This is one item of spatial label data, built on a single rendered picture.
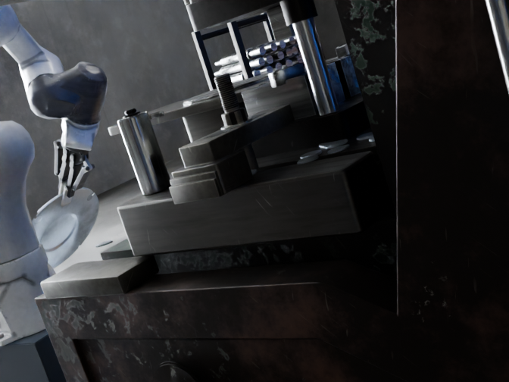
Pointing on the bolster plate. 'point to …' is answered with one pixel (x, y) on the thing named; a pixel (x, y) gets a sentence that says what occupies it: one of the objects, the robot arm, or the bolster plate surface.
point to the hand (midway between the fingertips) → (65, 192)
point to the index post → (144, 151)
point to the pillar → (316, 67)
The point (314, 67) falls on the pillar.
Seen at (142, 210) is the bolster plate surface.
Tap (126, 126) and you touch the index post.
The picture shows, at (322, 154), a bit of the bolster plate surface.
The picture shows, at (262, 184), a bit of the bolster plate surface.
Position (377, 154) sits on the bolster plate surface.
